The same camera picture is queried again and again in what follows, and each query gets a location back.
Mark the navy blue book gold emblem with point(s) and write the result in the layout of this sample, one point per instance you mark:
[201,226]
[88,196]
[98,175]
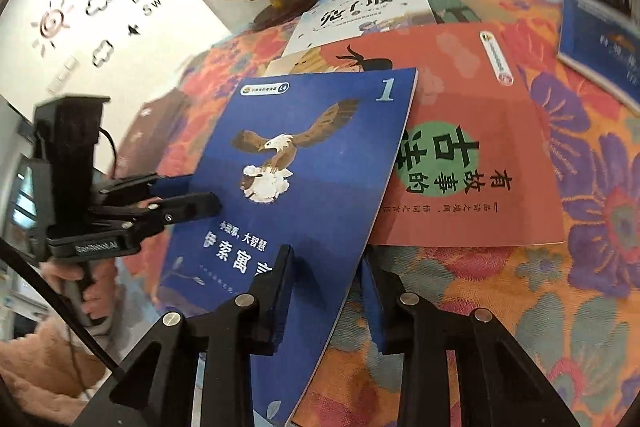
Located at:
[600,42]

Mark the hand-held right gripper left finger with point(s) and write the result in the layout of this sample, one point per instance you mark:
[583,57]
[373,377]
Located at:
[280,307]

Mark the bird wall sticker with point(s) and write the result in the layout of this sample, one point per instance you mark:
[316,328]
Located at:
[133,30]

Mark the cloud wall sticker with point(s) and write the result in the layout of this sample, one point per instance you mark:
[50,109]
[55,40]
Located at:
[102,54]
[100,1]

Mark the white book meadow picture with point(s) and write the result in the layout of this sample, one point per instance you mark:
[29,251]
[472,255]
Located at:
[350,12]

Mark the orange floral cloth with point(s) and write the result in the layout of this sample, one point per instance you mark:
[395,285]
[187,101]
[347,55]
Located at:
[500,307]

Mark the person's left forearm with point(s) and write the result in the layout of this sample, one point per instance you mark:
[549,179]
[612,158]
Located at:
[45,357]

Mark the orange red book green circle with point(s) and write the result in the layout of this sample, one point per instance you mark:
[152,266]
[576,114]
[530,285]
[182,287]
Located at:
[475,97]

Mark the person's left hand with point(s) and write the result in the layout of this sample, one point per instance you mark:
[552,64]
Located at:
[105,294]

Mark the blue eagle cover book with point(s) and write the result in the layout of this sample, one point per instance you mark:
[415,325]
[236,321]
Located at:
[300,147]

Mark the white wall switch panel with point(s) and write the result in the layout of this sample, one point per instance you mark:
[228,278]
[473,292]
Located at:
[65,74]

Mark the sun wall sticker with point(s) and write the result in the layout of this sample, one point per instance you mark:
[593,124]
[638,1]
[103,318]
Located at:
[50,27]

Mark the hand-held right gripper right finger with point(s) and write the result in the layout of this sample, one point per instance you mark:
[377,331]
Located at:
[377,312]

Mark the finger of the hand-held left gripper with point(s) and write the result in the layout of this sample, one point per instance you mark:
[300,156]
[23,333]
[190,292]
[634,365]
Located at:
[195,204]
[130,187]

